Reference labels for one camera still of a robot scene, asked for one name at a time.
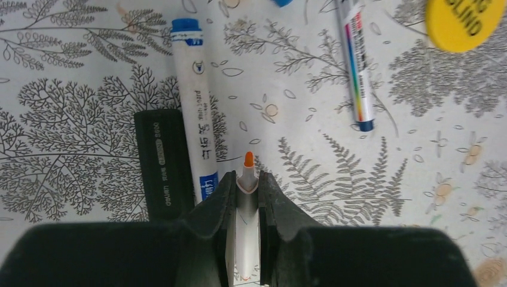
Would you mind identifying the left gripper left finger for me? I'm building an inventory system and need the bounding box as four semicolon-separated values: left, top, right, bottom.
1;172;236;286

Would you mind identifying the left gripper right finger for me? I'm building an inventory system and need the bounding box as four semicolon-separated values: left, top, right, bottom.
257;172;476;286

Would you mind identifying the orange tip white pen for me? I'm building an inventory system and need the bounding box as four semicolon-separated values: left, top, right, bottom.
236;151;259;280

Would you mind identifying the black pink highlighter marker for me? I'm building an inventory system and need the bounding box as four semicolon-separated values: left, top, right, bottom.
134;109;194;222

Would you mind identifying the blue whiteboard marker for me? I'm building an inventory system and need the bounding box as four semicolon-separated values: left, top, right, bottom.
170;18;219;203

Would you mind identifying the blue cap thin pen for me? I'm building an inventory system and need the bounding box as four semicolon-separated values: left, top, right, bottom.
337;1;374;132

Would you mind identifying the blue marker cap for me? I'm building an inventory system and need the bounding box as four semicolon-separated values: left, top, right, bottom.
273;0;292;7

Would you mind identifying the floral table mat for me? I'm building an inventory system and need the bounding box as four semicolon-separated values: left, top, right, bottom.
1;1;506;286

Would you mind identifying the yellow big blind chip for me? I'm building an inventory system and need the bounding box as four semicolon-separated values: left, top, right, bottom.
424;0;506;53

